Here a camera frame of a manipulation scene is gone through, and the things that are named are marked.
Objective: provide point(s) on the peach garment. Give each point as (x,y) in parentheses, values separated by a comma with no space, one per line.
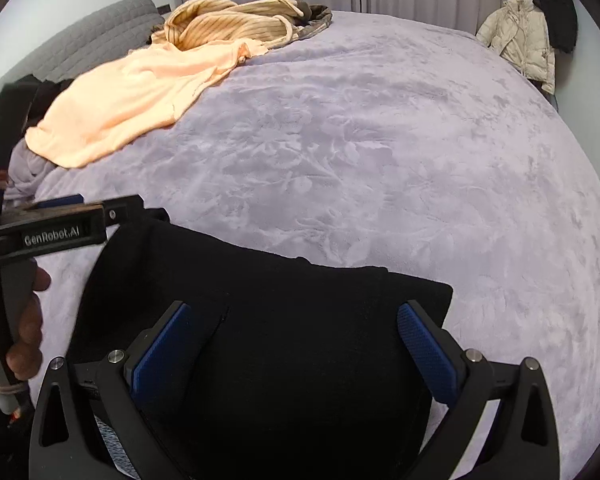
(130,95)

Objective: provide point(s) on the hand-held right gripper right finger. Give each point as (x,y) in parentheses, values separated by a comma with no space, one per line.
(427,355)

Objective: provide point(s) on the beige striped garment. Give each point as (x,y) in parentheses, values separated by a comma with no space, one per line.
(220,20)

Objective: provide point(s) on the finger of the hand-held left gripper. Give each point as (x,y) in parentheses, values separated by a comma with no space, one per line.
(135,210)

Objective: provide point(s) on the black pants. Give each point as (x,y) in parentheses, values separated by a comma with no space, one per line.
(290,360)

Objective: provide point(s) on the person's left hand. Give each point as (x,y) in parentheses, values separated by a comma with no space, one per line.
(30,340)

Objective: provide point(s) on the grey fleece blanket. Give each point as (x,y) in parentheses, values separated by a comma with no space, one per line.
(22,170)

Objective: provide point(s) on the grey quilted headboard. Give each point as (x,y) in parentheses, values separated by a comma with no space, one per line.
(90,35)

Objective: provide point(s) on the black hanging garment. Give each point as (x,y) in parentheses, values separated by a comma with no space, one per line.
(555,5)

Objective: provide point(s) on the cream puffer jacket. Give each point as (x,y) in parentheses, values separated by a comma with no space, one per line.
(520,40)

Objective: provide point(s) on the pile of black clothing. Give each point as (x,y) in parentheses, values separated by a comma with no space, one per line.
(47,97)

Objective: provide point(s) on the lavender plush blanket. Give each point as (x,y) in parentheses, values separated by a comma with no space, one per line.
(380,160)

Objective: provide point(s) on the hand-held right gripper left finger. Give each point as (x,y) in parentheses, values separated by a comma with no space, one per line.
(162,355)

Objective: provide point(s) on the grey-brown garment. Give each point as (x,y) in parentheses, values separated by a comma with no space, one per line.
(317,22)

